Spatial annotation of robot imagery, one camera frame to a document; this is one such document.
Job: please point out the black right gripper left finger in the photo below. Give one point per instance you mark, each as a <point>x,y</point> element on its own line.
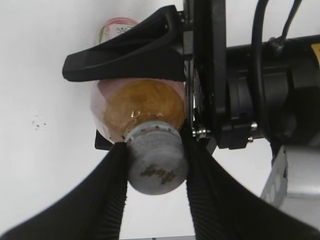
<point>93,210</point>

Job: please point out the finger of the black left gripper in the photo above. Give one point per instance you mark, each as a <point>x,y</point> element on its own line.
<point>101,143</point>
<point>153,49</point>

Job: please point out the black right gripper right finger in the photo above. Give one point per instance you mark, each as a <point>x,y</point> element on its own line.
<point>222,209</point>

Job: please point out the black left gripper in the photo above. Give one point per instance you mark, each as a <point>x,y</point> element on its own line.
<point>209,103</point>

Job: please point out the peach oolong tea bottle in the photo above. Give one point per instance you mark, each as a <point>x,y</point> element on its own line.
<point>120,105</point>

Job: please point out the grey bottle cap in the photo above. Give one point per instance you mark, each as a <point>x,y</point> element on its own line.
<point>156,158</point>

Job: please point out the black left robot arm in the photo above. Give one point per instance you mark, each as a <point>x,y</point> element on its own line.
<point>234,94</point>

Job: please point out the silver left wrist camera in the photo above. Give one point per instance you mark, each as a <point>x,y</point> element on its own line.
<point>293,184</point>

